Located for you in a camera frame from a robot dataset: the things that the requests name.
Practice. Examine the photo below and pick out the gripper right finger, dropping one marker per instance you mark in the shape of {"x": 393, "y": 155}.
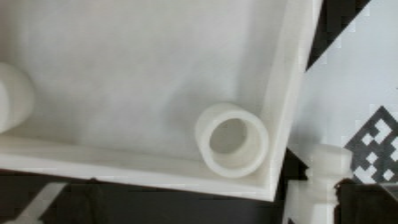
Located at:
{"x": 366, "y": 203}

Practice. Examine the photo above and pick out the white sheet with markers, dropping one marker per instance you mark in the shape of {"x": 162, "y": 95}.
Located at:
{"x": 347, "y": 112}

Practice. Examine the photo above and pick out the white square tabletop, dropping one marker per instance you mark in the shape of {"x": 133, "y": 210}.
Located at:
{"x": 148, "y": 90}

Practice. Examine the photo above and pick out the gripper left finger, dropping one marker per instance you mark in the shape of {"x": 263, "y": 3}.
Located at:
{"x": 34, "y": 210}

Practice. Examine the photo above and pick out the white leg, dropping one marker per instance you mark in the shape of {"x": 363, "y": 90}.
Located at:
{"x": 311, "y": 199}

